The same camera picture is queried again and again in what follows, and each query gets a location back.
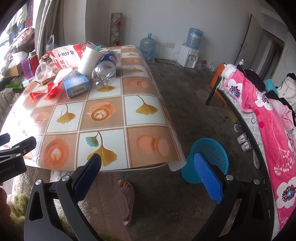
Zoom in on person's foot in slipper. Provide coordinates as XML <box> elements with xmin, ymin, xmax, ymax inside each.
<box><xmin>118</xmin><ymin>179</ymin><xmax>135</xmax><ymax>226</ymax></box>

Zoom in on tall patterned roll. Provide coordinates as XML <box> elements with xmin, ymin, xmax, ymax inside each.
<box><xmin>109</xmin><ymin>13</ymin><xmax>123</xmax><ymax>47</ymax></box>

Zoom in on cardboard box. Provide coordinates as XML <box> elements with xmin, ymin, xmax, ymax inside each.
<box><xmin>5</xmin><ymin>63</ymin><xmax>23</xmax><ymax>77</ymax></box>

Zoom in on beige curtain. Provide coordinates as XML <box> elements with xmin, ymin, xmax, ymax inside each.
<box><xmin>34</xmin><ymin>0</ymin><xmax>65</xmax><ymax>59</ymax></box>

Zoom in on blue plastic waste basket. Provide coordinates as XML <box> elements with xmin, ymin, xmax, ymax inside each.
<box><xmin>181</xmin><ymin>138</ymin><xmax>230</xmax><ymax>185</ymax></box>

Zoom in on white paper cup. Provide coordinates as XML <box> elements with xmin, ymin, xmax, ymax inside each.
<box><xmin>78</xmin><ymin>46</ymin><xmax>104</xmax><ymax>76</ymax></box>

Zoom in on pink floral blanket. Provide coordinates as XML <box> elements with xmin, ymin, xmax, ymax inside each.
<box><xmin>222</xmin><ymin>64</ymin><xmax>295</xmax><ymax>232</ymax></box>

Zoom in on clear Pepsi plastic bottle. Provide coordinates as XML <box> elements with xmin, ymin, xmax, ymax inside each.
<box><xmin>91</xmin><ymin>51</ymin><xmax>117</xmax><ymax>86</ymax></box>

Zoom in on white water dispenser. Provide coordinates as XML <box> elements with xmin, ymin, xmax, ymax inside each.
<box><xmin>177</xmin><ymin>45</ymin><xmax>200</xmax><ymax>68</ymax></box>

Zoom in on white sneakers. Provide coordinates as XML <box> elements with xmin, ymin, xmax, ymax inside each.
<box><xmin>234</xmin><ymin>123</ymin><xmax>260</xmax><ymax>169</ymax></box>

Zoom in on water jug on dispenser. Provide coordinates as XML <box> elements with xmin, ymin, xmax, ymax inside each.
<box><xmin>185</xmin><ymin>28</ymin><xmax>204</xmax><ymax>50</ymax></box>

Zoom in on red wrapper scraps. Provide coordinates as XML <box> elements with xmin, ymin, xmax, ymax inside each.
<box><xmin>30</xmin><ymin>82</ymin><xmax>61</xmax><ymax>100</ymax></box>

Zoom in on white plastic bag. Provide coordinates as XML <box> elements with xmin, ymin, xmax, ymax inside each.
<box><xmin>46</xmin><ymin>35</ymin><xmax>57</xmax><ymax>53</ymax></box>

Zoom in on white tissue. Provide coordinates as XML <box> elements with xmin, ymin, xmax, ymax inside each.
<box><xmin>53</xmin><ymin>68</ymin><xmax>73</xmax><ymax>85</ymax></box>

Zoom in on green paper bag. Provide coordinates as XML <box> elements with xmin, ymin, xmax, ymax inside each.
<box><xmin>5</xmin><ymin>82</ymin><xmax>22</xmax><ymax>89</ymax></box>

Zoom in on blue white medicine box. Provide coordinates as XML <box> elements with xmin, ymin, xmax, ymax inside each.
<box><xmin>63</xmin><ymin>69</ymin><xmax>90</xmax><ymax>98</ymax></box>

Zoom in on red thermos bottle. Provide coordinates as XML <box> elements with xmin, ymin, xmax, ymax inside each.
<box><xmin>28</xmin><ymin>51</ymin><xmax>39</xmax><ymax>76</ymax></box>

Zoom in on patterned tablecloth on table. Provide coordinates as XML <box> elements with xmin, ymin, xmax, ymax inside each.
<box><xmin>1</xmin><ymin>45</ymin><xmax>186</xmax><ymax>172</ymax></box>

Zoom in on large blue water jug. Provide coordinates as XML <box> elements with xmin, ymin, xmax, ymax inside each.
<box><xmin>139</xmin><ymin>33</ymin><xmax>157</xmax><ymax>63</ymax></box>

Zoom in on purple plastic container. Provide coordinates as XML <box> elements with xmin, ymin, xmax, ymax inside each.
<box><xmin>21</xmin><ymin>58</ymin><xmax>32</xmax><ymax>79</ymax></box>

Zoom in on red white snack bag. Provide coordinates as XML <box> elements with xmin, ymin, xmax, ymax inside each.
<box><xmin>48</xmin><ymin>44</ymin><xmax>84</xmax><ymax>70</ymax></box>

